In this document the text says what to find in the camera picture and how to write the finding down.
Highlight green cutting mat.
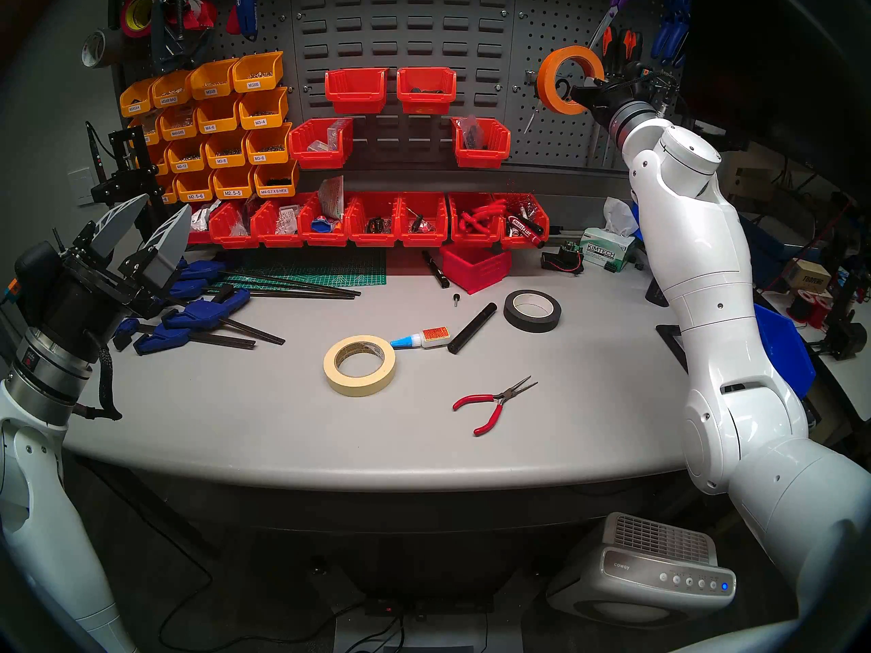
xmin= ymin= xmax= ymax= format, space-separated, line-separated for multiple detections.
xmin=221 ymin=250 xmax=389 ymax=293

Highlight red-handled needle-nose pliers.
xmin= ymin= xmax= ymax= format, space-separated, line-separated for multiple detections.
xmin=453 ymin=376 xmax=538 ymax=436

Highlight black computer monitor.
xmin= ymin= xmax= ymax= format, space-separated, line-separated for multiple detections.
xmin=674 ymin=0 xmax=871 ymax=197

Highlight black tool stand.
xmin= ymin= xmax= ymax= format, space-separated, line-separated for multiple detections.
xmin=92 ymin=124 xmax=181 ymax=248

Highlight red white plastic tool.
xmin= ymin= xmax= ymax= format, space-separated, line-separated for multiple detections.
xmin=170 ymin=0 xmax=220 ymax=32

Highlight black tape roll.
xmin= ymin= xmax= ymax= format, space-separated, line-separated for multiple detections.
xmin=504 ymin=290 xmax=563 ymax=334

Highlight black soldering iron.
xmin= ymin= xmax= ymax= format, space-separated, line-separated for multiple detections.
xmin=85 ymin=121 xmax=116 ymax=207

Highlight grey duct tape roll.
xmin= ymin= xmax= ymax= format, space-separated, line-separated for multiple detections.
xmin=82 ymin=29 xmax=127 ymax=69

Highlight blue plastic bin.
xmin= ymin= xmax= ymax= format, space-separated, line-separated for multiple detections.
xmin=752 ymin=303 xmax=816 ymax=397

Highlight black power strip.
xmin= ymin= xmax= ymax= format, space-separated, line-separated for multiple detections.
xmin=364 ymin=594 xmax=494 ymax=618

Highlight black triangular frame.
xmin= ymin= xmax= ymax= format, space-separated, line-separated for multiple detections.
xmin=655 ymin=324 xmax=689 ymax=373

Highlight small red loose bin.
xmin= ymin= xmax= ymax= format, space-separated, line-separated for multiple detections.
xmin=441 ymin=244 xmax=512 ymax=295

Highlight blue-handled pliers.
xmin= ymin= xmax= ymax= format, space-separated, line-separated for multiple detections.
xmin=650 ymin=0 xmax=691 ymax=69

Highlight black metal tool rack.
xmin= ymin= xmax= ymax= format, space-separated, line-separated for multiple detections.
xmin=643 ymin=70 xmax=683 ymax=110

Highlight black red marker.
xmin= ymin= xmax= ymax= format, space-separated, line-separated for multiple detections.
xmin=507 ymin=213 xmax=546 ymax=248

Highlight clear plastic bag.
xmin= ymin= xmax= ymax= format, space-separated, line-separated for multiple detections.
xmin=320 ymin=175 xmax=346 ymax=220

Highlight purple-handled scissors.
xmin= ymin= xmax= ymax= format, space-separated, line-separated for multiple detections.
xmin=589 ymin=0 xmax=642 ymax=54

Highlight red tape roll yellow core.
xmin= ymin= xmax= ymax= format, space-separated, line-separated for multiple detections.
xmin=119 ymin=0 xmax=164 ymax=39

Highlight orange tape roll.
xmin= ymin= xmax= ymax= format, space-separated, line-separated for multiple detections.
xmin=536 ymin=46 xmax=606 ymax=116

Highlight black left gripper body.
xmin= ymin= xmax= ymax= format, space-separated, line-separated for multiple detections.
xmin=27 ymin=247 xmax=137 ymax=360

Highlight orange-handled screwdriver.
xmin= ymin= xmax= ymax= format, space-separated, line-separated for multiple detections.
xmin=592 ymin=27 xmax=621 ymax=163
xmin=612 ymin=29 xmax=644 ymax=78

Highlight white glue bottle orange label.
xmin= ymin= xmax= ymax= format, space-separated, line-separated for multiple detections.
xmin=390 ymin=326 xmax=452 ymax=352

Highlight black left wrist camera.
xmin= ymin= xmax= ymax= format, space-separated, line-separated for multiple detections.
xmin=10 ymin=242 xmax=62 ymax=322

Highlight cardboard box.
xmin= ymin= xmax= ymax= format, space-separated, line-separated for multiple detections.
xmin=783 ymin=257 xmax=832 ymax=293

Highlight Kimtech tissue box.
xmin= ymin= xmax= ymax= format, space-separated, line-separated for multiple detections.
xmin=580 ymin=197 xmax=642 ymax=273

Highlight black battery holder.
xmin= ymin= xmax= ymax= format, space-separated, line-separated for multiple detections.
xmin=541 ymin=246 xmax=585 ymax=275

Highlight dark grey pegboard wall panel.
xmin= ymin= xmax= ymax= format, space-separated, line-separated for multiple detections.
xmin=109 ymin=0 xmax=695 ymax=183

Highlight black cylindrical rod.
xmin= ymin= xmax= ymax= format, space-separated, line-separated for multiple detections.
xmin=447 ymin=303 xmax=499 ymax=355

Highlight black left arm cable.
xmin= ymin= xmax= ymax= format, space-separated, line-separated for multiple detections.
xmin=73 ymin=346 xmax=123 ymax=421

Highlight red plastic parts bin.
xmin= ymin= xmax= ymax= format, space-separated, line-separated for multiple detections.
xmin=502 ymin=192 xmax=550 ymax=249
xmin=325 ymin=68 xmax=389 ymax=115
xmin=453 ymin=118 xmax=511 ymax=169
xmin=208 ymin=201 xmax=263 ymax=250
xmin=398 ymin=191 xmax=450 ymax=246
xmin=184 ymin=203 xmax=220 ymax=246
xmin=397 ymin=67 xmax=458 ymax=115
xmin=347 ymin=192 xmax=406 ymax=246
xmin=250 ymin=197 xmax=307 ymax=248
xmin=299 ymin=195 xmax=358 ymax=246
xmin=448 ymin=191 xmax=508 ymax=246
xmin=289 ymin=118 xmax=355 ymax=171

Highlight white Coway air purifier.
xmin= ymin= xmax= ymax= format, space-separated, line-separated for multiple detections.
xmin=546 ymin=512 xmax=738 ymax=625

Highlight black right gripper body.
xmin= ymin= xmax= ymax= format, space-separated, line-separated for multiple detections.
xmin=592 ymin=67 xmax=657 ymax=125

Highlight beige masking tape roll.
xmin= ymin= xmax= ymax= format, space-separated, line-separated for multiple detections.
xmin=323 ymin=335 xmax=397 ymax=397

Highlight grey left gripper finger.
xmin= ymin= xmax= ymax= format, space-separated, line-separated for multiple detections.
xmin=71 ymin=195 xmax=149 ymax=265
xmin=122 ymin=205 xmax=192 ymax=309

